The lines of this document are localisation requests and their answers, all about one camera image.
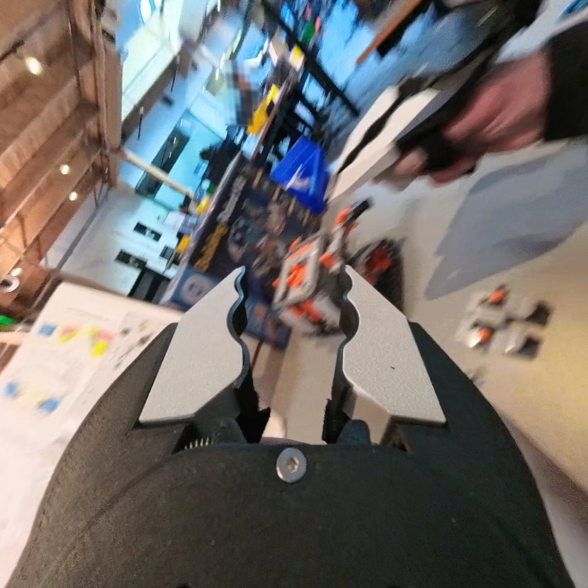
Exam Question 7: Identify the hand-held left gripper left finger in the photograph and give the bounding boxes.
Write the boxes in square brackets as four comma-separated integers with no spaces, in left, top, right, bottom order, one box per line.
[138,266,272,444]

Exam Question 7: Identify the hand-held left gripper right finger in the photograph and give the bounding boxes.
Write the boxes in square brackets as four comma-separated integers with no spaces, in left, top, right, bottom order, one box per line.
[322,265,447,444]

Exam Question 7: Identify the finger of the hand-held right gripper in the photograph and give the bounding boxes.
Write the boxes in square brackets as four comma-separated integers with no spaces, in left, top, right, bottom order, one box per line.
[337,86,410,174]
[331,89,443,196]

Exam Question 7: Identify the blue plastic bin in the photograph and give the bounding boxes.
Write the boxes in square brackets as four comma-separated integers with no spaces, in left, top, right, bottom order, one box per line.
[269,137,331,215]

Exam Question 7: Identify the grey panel assembly orange pins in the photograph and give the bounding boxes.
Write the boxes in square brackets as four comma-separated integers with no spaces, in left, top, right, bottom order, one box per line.
[454,284,553,358]

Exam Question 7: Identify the grey orange tracked toy vehicle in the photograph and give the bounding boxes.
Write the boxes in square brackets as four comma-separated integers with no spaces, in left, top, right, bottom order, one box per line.
[270,199,406,335]

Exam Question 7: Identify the person's right hand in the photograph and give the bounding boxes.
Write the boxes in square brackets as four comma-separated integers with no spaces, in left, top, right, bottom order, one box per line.
[394,57,553,185]

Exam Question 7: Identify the blue cardboard box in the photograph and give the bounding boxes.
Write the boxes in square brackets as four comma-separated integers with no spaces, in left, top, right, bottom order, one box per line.
[157,152,332,348]

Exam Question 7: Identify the white instruction booklet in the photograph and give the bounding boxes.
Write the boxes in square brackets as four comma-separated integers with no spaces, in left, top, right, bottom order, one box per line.
[0,281,185,575]

